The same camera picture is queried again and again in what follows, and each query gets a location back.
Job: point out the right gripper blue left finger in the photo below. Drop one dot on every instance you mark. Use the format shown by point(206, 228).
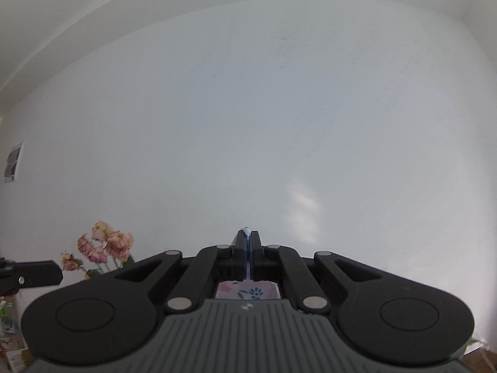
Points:
point(211, 266)

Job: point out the pink floral child dress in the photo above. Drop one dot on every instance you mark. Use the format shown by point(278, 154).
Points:
point(242, 286)

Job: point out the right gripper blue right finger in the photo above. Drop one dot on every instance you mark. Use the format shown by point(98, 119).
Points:
point(285, 267)

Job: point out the dried rose bouquet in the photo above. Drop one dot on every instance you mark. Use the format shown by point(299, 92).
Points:
point(103, 251)

